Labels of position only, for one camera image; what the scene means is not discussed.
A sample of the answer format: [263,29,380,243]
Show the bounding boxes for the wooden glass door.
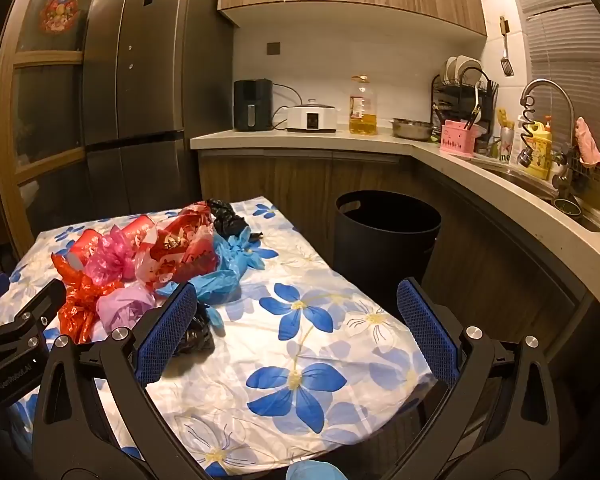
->
[0,0,131,261]

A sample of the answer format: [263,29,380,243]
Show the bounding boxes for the blue plastic bag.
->
[157,232,267,336]

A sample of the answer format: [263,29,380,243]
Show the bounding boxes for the red paper cup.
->
[122,215,157,246]
[67,230,99,271]

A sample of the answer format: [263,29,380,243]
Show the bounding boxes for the black dish rack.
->
[431,55,500,144]

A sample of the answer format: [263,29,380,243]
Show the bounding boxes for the red paper door decoration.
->
[40,0,84,36]

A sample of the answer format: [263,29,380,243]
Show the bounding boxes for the black air fryer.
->
[233,78,275,132]

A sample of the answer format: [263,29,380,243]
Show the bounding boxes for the dark steel refrigerator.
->
[80,0,236,202]

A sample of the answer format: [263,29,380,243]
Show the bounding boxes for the blue floral tablecloth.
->
[0,196,438,480]

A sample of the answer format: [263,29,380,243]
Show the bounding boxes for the steel sink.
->
[485,160,600,234]

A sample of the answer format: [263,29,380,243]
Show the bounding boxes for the person's right hand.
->
[286,461,347,480]

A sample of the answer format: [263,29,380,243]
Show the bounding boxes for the pink dish cloth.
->
[574,116,600,169]

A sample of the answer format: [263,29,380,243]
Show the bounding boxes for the purple plastic bag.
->
[96,282,159,334]

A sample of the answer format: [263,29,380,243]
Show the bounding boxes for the orange-red plastic bag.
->
[51,252,126,344]

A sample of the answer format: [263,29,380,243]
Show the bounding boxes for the window blinds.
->
[522,2,600,187]

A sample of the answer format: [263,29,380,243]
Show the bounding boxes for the yellow detergent bottle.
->
[529,115,554,181]

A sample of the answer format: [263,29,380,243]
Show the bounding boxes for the small black plastic bag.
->
[172,302,216,358]

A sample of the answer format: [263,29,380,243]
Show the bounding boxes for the pink utensil holder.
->
[440,120,484,155]

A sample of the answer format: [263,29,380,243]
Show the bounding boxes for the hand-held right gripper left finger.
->
[32,282,216,480]

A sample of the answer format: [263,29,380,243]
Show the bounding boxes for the red printed plastic bag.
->
[135,201,222,291]

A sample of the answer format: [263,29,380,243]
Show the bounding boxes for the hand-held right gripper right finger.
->
[385,277,568,480]

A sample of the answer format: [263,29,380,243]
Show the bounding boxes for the white plastic bottle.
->
[512,115,531,162]

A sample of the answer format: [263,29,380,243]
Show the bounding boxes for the cooking oil bottle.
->
[349,75,380,136]

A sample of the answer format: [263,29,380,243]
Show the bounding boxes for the pink plastic bag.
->
[84,225,146,287]

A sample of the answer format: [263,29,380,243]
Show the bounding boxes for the white electric cooker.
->
[286,98,339,134]

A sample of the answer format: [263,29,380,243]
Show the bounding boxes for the silver drink can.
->
[498,126,516,164]

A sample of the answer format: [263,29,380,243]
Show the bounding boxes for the hanging slotted spatula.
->
[498,16,515,77]

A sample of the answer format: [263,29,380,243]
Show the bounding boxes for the large black plastic bag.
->
[207,198,264,243]

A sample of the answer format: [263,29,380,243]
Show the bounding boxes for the steel spring faucet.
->
[517,78,582,202]

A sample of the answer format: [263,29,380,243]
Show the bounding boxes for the stainless steel bowl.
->
[390,118,437,141]

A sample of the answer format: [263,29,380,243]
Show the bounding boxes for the kitchen counter with cabinets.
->
[190,127,600,411]

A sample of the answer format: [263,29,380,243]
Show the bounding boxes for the black power cable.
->
[272,83,307,129]

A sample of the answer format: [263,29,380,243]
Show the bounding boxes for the black round trash bin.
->
[334,190,442,307]

